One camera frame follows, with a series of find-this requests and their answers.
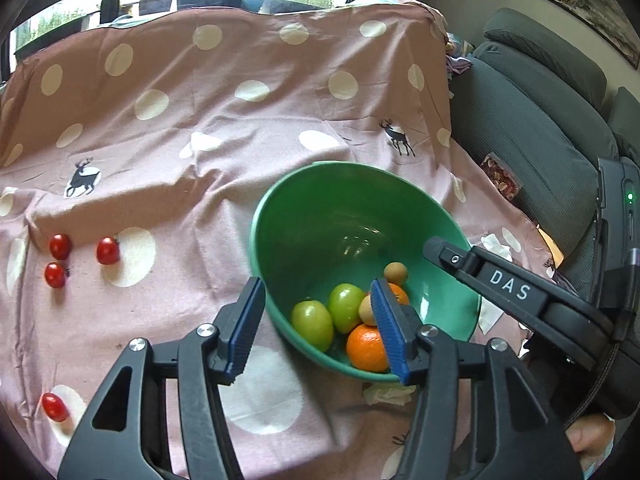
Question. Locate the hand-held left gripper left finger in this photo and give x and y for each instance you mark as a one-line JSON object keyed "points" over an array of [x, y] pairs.
{"points": [[245, 330]]}

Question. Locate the grey sofa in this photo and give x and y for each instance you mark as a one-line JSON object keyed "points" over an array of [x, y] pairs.
{"points": [[525, 110]]}

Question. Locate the pink polka-dot deer blanket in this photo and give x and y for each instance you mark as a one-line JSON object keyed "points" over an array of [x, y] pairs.
{"points": [[200, 125]]}

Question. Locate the black planter box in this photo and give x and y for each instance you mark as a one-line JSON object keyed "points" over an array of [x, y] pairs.
{"points": [[157, 4]]}

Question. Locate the red cherry tomato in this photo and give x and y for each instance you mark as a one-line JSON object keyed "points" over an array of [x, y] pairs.
{"points": [[55, 406], [107, 250], [55, 274], [60, 246]]}

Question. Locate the person's right hand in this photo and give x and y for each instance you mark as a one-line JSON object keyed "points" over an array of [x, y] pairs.
{"points": [[592, 435]]}

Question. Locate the purple patterned cloth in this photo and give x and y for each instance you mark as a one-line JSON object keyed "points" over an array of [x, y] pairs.
{"points": [[457, 60]]}

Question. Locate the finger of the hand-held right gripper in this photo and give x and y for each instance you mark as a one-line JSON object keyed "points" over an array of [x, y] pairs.
{"points": [[480, 275]]}

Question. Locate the green citrus fruit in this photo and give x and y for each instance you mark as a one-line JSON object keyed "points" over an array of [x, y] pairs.
{"points": [[312, 322], [346, 306]]}

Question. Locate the orange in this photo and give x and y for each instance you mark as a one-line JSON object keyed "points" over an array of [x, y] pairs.
{"points": [[400, 294], [367, 350]]}

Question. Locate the small brown kiwi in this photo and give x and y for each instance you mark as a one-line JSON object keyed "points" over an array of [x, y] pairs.
{"points": [[367, 311], [395, 272]]}

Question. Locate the red snack packet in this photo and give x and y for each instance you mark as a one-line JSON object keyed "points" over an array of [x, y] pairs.
{"points": [[500, 177]]}

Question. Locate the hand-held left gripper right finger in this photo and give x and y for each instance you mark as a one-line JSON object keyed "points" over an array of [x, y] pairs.
{"points": [[390, 330]]}

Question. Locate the green plastic bowl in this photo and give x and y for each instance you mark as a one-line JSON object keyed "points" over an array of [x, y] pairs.
{"points": [[320, 220]]}

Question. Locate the crumpled white tissue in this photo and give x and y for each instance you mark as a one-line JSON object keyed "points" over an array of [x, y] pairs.
{"points": [[387, 394], [492, 246], [490, 317]]}

